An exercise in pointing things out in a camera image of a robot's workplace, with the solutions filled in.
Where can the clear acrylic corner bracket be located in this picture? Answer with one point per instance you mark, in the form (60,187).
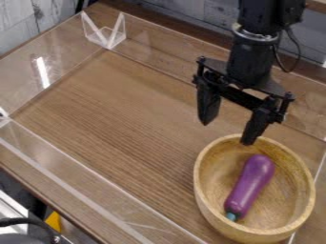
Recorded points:
(108,37)

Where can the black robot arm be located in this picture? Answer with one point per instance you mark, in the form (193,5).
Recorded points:
(268,16)

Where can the clear acrylic tray wall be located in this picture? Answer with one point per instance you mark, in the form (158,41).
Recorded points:
(116,172)

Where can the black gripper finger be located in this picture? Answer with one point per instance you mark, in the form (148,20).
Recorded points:
(256,126)
(209,102)

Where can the brown wooden bowl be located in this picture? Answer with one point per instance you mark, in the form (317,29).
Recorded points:
(285,202)

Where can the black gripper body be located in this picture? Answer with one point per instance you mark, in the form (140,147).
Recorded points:
(244,79)

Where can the purple toy eggplant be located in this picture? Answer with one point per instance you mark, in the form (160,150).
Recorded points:
(256,175)

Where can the yellow black device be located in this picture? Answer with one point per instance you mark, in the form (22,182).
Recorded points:
(66,232)

